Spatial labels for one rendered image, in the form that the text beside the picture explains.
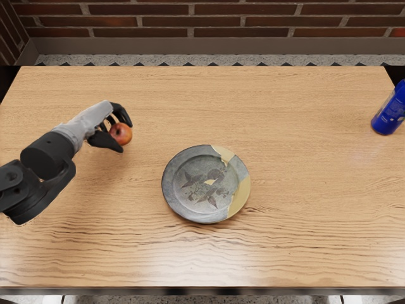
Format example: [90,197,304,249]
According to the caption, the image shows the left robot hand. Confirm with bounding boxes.
[51,100,134,155]

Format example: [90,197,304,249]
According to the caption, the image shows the small red apple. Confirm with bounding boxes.
[109,122,133,147]

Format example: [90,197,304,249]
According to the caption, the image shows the grey patterned plate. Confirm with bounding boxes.
[161,144,251,225]

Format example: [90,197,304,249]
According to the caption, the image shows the blue plastic bottle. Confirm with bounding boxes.
[370,79,405,136]

